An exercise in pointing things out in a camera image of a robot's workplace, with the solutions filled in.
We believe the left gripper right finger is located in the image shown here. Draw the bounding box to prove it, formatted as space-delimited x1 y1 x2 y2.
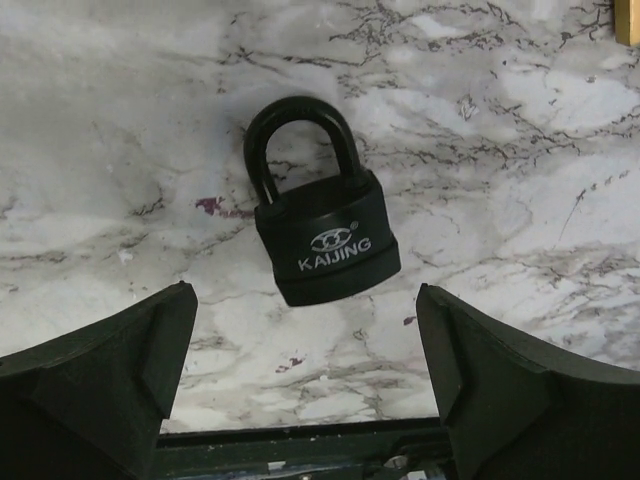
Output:
416 284 639 479

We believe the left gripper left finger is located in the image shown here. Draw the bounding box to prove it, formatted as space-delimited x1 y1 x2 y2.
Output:
1 282 198 479

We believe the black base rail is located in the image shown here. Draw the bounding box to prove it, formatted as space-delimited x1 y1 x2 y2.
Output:
150 418 458 479

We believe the brass padlock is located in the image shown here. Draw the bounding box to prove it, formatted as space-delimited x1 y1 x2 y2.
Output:
614 0 640 46

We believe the black padlock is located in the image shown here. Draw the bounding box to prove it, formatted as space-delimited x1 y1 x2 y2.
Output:
243 96 401 307

